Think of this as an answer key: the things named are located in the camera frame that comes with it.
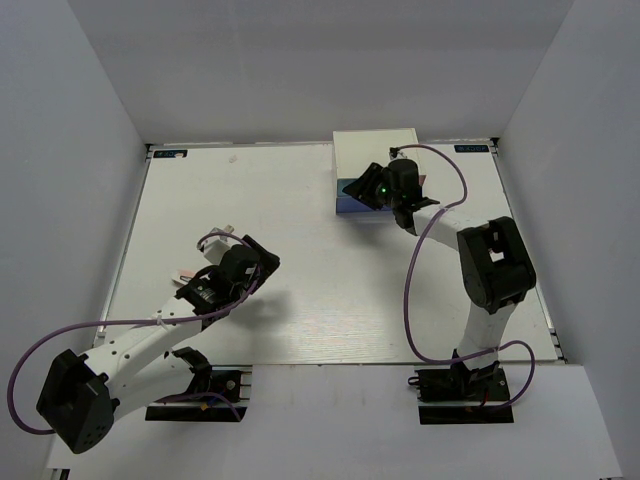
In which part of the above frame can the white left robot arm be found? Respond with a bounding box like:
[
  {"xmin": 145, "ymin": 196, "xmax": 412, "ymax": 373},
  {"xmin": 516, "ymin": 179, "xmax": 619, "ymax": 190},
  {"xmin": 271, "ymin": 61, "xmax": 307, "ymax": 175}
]
[{"xmin": 36, "ymin": 230, "xmax": 281, "ymax": 454}]

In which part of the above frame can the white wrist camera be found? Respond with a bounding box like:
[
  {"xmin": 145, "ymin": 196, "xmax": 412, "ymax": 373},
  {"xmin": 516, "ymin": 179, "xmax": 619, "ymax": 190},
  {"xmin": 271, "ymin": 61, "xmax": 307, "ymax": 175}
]
[
  {"xmin": 389, "ymin": 147, "xmax": 406, "ymax": 161},
  {"xmin": 196, "ymin": 225, "xmax": 234, "ymax": 265}
]

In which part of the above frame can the light blue small drawer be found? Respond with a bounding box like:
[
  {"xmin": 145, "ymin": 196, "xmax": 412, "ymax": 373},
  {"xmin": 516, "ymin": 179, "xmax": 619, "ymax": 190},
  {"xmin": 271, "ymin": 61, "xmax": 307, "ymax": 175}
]
[{"xmin": 336, "ymin": 178, "xmax": 355, "ymax": 197}]

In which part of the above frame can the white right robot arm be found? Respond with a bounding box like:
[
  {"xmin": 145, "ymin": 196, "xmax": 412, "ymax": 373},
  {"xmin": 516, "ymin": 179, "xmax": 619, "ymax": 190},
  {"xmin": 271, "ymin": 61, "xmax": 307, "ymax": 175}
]
[{"xmin": 343, "ymin": 159, "xmax": 536, "ymax": 399}]

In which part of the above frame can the white drawer cabinet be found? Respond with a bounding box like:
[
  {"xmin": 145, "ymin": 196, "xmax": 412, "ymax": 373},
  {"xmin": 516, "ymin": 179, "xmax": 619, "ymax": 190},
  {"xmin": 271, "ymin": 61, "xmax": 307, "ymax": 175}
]
[{"xmin": 333, "ymin": 128, "xmax": 418, "ymax": 180}]

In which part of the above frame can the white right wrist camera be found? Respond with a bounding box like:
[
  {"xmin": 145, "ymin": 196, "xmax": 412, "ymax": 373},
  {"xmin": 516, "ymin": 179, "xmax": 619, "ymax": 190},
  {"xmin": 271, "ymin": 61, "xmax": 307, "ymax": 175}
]
[{"xmin": 389, "ymin": 147, "xmax": 406, "ymax": 161}]

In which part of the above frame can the left blue table label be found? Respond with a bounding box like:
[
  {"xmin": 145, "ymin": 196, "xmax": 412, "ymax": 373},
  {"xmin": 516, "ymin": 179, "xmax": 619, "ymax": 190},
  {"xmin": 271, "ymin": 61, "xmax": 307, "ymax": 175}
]
[{"xmin": 153, "ymin": 149, "xmax": 188, "ymax": 159}]

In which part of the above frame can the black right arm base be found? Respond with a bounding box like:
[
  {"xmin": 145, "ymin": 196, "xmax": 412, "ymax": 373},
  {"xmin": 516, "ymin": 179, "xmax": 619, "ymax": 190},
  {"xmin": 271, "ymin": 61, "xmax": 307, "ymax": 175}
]
[{"xmin": 407, "ymin": 367, "xmax": 514, "ymax": 426}]

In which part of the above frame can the blue wide drawer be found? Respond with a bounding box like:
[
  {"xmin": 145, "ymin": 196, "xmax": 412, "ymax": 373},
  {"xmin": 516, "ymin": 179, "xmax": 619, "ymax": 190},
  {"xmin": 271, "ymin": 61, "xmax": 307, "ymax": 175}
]
[{"xmin": 335, "ymin": 197, "xmax": 391, "ymax": 215}]

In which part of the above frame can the pink eraser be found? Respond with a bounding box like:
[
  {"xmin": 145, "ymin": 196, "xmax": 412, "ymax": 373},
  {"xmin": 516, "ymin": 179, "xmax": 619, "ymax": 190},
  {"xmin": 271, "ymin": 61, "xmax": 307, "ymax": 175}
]
[{"xmin": 171, "ymin": 269, "xmax": 195, "ymax": 285}]

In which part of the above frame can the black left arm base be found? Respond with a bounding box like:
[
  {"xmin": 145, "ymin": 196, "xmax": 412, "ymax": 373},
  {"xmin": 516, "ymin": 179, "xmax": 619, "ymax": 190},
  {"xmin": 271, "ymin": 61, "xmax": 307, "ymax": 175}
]
[{"xmin": 145, "ymin": 366, "xmax": 253, "ymax": 423}]

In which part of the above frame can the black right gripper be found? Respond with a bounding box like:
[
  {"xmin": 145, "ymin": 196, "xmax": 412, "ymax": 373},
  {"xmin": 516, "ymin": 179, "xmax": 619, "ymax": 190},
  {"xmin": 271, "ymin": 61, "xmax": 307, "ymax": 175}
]
[{"xmin": 344, "ymin": 162, "xmax": 402, "ymax": 210}]

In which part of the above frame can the blue table label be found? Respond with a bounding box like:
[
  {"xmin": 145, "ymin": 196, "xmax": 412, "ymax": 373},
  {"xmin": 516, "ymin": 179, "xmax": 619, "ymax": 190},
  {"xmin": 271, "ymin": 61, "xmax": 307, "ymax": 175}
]
[
  {"xmin": 153, "ymin": 149, "xmax": 188, "ymax": 159},
  {"xmin": 454, "ymin": 144, "xmax": 490, "ymax": 153}
]

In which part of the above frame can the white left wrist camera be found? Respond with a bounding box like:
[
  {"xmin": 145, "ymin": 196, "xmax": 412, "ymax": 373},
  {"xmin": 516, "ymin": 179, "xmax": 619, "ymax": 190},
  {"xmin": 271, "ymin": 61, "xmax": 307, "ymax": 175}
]
[{"xmin": 196, "ymin": 225, "xmax": 234, "ymax": 265}]

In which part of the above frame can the right blue table label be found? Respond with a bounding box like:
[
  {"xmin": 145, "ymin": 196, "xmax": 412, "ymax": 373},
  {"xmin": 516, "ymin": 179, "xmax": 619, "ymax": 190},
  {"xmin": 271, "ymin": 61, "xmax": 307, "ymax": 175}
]
[{"xmin": 454, "ymin": 144, "xmax": 490, "ymax": 153}]

